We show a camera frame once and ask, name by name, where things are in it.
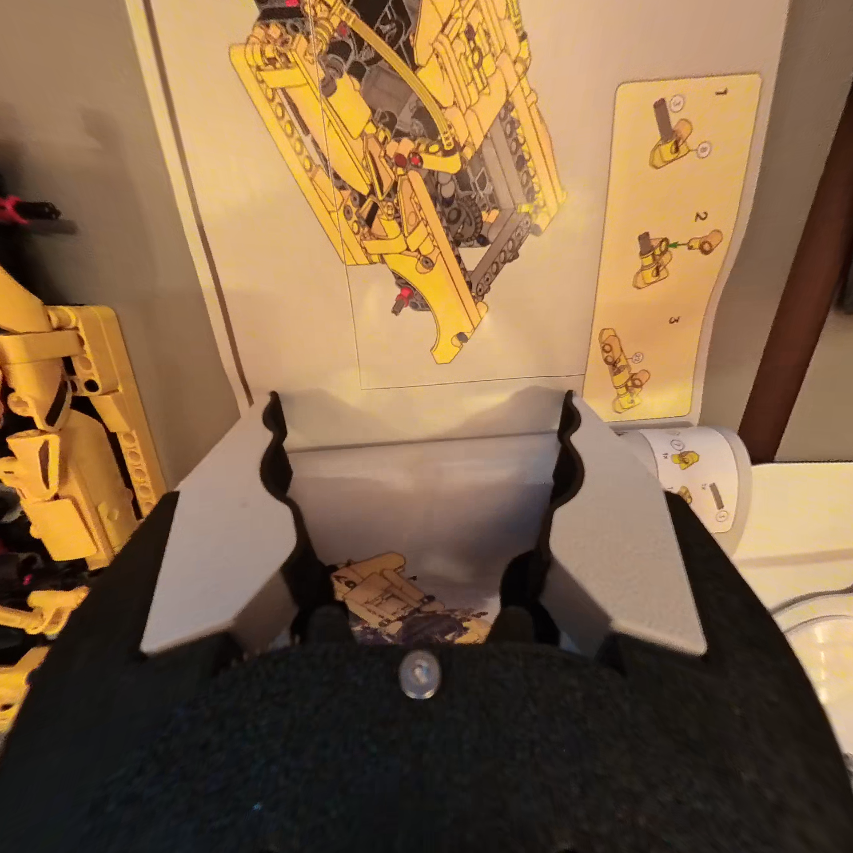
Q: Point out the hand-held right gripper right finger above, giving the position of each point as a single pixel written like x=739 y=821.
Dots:
x=620 y=553

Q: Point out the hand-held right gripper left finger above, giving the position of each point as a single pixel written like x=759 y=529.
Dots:
x=220 y=553

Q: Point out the yellow brick model car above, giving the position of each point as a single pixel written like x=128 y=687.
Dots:
x=66 y=466

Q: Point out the instruction booklet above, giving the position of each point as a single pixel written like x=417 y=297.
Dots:
x=280 y=200

